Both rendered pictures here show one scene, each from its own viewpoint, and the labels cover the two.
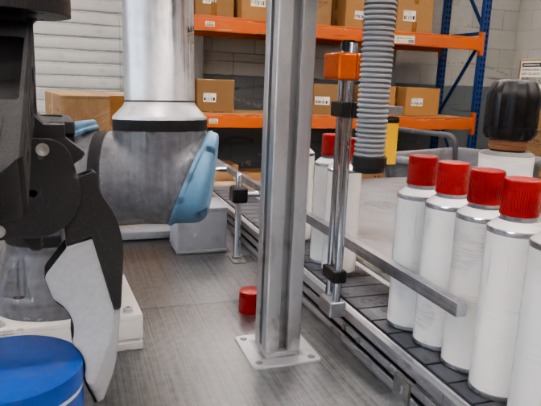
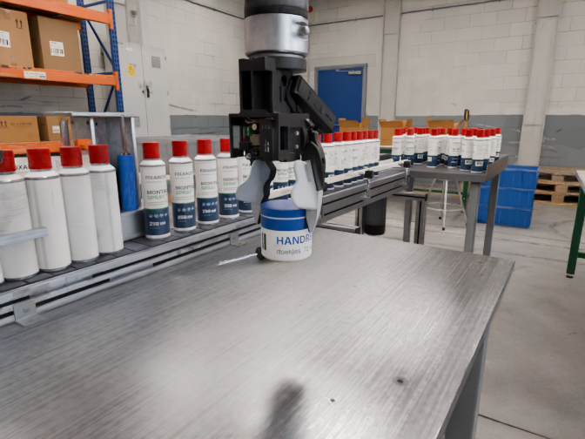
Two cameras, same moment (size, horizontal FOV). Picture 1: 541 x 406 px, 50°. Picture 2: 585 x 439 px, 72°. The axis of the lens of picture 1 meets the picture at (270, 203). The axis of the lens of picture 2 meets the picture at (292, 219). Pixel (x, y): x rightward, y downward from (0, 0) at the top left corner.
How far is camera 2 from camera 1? 0.80 m
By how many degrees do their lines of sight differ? 121
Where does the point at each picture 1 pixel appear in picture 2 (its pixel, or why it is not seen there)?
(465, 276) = (26, 216)
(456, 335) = (30, 254)
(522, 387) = (91, 241)
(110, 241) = not seen: hidden behind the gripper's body
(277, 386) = (14, 363)
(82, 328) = (266, 188)
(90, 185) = not seen: hidden behind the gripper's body
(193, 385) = (25, 401)
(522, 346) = (85, 224)
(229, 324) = not seen: outside the picture
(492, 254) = (52, 191)
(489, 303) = (58, 217)
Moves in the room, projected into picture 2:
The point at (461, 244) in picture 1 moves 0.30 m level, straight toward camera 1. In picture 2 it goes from (18, 198) to (214, 188)
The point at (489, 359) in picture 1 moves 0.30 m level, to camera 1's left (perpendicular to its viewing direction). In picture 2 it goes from (65, 246) to (108, 310)
